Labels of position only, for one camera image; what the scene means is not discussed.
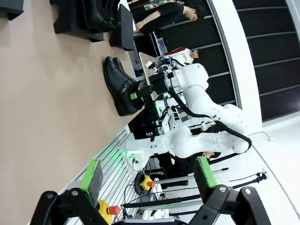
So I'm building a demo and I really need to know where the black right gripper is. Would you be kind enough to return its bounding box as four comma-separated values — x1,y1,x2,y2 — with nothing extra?
130,74,170,101

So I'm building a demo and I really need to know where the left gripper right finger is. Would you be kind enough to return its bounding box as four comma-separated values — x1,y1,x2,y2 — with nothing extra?
189,156,272,225

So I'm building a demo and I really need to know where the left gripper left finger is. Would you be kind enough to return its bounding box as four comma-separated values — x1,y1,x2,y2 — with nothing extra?
30,158,112,225

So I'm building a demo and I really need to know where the black leather ankle shoe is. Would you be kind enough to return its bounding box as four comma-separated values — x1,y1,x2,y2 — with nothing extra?
78,0,116,33
113,57,139,83
104,56,145,117

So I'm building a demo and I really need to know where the person in maroon white jacket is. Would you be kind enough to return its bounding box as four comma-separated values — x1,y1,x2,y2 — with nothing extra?
163,46,205,70

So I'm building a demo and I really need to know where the person in black clothes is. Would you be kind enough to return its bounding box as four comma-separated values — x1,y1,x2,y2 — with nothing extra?
128,2,207,36

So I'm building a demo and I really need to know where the person in floral top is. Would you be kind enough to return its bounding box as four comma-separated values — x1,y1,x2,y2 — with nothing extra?
144,0,188,11

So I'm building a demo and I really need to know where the black computer equipment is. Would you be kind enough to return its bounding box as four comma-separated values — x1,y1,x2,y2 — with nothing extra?
130,96,162,141

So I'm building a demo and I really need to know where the seated operator in black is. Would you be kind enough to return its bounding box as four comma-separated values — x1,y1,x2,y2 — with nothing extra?
160,151,222,188

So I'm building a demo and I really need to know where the yellow emergency stop button box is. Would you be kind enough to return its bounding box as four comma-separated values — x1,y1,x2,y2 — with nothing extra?
97,200,121,225
140,175,156,191

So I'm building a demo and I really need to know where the clear plastic storage box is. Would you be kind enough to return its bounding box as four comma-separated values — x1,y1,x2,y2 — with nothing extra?
154,37,168,56

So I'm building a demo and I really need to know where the black tripod leg bar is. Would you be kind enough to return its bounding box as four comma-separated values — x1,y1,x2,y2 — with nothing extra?
121,196,203,210

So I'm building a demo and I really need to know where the dark slatted window panel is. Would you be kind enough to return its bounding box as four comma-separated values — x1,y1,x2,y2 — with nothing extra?
234,0,300,122

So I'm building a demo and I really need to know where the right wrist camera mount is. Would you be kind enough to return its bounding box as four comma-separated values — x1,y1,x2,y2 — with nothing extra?
144,56,179,77

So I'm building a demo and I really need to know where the aluminium profile table frame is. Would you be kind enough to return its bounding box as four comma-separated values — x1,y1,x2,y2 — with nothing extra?
57,124,141,225

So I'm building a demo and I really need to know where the black cable bundle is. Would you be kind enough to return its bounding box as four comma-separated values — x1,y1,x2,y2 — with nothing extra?
123,170,156,205

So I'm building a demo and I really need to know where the black boom with small camera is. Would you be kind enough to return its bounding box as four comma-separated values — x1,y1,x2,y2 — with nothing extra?
229,172,270,186

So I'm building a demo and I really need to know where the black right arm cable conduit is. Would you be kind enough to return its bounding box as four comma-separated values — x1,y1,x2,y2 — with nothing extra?
168,88,253,155

